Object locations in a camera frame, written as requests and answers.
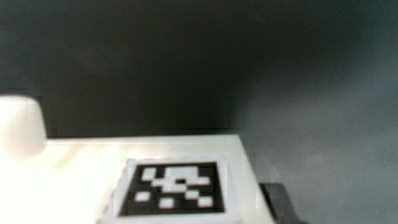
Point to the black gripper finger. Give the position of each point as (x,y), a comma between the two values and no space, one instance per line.
(279,204)

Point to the white front drawer box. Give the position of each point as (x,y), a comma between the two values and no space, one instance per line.
(158,180)

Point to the white U-shaped fence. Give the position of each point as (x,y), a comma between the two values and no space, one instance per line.
(21,128)

